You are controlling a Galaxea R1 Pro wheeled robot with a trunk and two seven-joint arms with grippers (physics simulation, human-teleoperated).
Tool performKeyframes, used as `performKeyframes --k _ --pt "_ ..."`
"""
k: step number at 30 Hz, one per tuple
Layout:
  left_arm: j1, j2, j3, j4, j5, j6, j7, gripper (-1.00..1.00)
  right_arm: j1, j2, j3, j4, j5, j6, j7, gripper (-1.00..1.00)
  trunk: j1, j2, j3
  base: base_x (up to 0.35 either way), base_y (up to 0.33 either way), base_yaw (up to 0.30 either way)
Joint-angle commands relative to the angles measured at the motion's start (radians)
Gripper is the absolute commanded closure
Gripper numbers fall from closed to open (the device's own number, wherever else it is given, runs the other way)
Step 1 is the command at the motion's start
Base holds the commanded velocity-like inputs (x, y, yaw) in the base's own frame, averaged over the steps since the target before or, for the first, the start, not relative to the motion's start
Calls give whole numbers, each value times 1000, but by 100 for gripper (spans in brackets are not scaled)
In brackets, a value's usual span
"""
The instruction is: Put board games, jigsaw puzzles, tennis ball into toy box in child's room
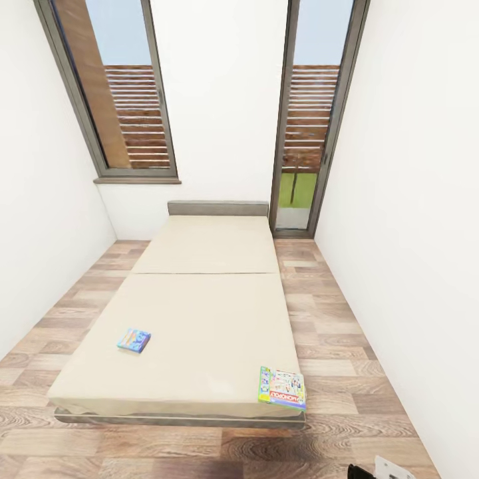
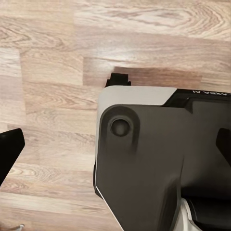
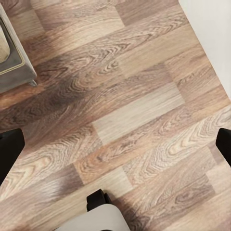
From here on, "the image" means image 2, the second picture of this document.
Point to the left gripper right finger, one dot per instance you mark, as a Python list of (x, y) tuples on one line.
[(223, 143)]

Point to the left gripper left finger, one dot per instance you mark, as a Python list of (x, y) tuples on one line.
[(11, 144)]

